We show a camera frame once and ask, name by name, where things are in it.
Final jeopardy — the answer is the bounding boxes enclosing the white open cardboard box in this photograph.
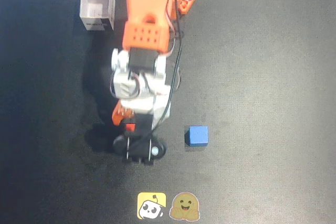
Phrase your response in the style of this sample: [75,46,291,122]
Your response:
[79,0,117,32]

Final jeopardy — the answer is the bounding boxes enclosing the black camera cable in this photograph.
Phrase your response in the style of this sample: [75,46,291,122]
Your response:
[125,0,184,156]

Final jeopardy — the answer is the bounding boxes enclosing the hugging face emoji sticker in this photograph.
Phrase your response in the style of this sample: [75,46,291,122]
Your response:
[169,191,201,221]

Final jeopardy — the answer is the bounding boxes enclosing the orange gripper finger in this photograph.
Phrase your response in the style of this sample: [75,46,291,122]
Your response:
[112,103,136,126]

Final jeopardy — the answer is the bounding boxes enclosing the yellow robot face sticker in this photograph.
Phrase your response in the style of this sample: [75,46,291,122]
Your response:
[136,192,167,220]

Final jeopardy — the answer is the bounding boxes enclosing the blue cube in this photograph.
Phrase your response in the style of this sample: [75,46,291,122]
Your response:
[184,125,209,148]

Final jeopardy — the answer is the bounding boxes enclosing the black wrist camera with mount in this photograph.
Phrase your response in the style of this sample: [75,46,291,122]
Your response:
[112,134,168,167]

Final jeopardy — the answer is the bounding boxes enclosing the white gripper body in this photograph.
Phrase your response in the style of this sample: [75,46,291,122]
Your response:
[110,48,172,135]

